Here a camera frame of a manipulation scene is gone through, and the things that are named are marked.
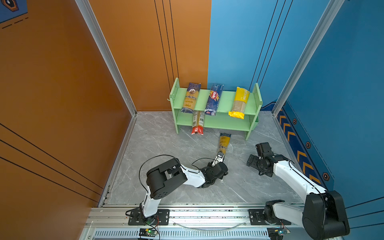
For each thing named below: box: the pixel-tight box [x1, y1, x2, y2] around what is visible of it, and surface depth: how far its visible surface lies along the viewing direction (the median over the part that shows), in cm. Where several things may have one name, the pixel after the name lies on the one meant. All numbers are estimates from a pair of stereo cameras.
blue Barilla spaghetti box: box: [204, 83, 224, 116], surface depth 86 cm
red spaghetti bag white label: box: [191, 110, 205, 135], surface depth 94 cm
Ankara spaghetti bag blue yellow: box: [181, 82, 201, 114], surface depth 89 cm
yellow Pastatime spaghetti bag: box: [228, 86, 251, 120], surface depth 84 cm
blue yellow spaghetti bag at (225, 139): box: [219, 132, 232, 154], surface depth 101 cm
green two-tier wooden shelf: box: [169, 77, 263, 141], surface depth 89 cm
